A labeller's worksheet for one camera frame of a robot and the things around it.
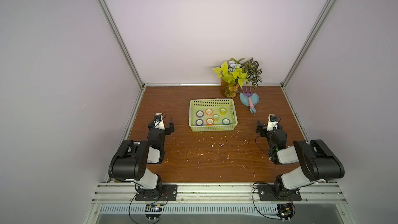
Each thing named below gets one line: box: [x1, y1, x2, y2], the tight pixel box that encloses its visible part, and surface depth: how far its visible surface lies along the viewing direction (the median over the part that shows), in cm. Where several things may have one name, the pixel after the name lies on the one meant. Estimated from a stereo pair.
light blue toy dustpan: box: [239, 92, 260, 107], surface depth 113 cm
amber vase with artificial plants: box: [212, 57, 263, 98], surface depth 97 cm
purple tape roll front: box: [195, 118, 204, 126], surface depth 99 cm
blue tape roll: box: [221, 118, 231, 125], surface depth 100 cm
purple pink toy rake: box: [242, 87, 257, 114], surface depth 111 cm
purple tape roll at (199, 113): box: [195, 109, 205, 118], surface depth 105 cm
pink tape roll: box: [205, 108, 213, 116], surface depth 105 cm
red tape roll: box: [206, 117, 215, 126], surface depth 100 cm
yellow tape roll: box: [219, 107, 227, 116], surface depth 105 cm
